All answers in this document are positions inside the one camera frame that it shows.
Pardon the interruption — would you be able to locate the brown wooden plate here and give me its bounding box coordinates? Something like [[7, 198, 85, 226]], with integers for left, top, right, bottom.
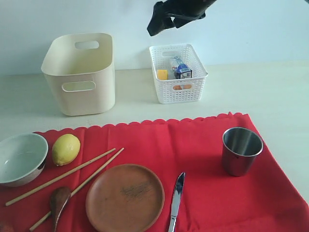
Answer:
[[85, 164, 165, 232]]

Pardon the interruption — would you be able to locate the red scalloped cloth mat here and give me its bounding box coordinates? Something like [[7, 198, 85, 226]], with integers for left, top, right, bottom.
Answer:
[[0, 113, 309, 232]]

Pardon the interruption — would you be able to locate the pale green bowl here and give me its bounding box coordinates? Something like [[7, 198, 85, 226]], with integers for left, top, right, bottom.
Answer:
[[0, 133, 49, 187]]

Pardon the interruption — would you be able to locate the stainless steel cup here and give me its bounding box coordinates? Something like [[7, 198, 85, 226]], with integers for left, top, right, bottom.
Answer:
[[222, 127, 264, 177]]

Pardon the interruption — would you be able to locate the wooden chopstick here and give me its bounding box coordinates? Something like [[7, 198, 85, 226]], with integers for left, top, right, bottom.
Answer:
[[29, 147, 125, 232], [5, 148, 115, 206]]

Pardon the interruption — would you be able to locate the yellow lemon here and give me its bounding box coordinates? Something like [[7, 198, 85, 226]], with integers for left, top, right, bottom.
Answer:
[[52, 134, 81, 166]]

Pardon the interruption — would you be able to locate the silver table knife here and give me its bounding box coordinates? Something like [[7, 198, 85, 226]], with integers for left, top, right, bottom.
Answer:
[[168, 172, 185, 232]]

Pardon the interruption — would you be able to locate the orange cheese block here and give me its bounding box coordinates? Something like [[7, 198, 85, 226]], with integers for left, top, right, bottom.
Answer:
[[157, 70, 168, 80]]

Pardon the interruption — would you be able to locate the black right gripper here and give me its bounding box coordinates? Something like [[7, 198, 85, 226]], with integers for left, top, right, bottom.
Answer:
[[147, 0, 216, 36]]

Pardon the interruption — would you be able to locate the blue white milk carton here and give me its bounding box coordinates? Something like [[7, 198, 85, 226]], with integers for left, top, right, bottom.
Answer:
[[169, 56, 193, 79]]

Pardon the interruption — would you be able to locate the orange fried food piece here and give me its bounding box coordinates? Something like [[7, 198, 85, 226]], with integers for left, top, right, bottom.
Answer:
[[173, 84, 192, 90]]

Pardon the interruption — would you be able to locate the white perforated plastic basket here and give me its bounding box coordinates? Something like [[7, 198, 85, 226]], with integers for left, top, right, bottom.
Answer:
[[149, 43, 208, 104]]

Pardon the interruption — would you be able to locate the cream plastic bin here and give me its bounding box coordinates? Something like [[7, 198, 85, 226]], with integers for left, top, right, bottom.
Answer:
[[41, 33, 115, 116]]

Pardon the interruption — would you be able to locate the brown wooden spoon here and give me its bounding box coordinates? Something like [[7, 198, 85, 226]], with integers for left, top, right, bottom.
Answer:
[[49, 187, 71, 232]]

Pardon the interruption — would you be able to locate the lower wooden chopstick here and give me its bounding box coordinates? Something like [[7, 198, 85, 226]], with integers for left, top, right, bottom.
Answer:
[[29, 147, 125, 232]]

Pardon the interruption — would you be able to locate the upper wooden chopstick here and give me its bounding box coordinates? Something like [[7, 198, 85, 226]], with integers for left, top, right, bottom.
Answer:
[[5, 148, 115, 206]]

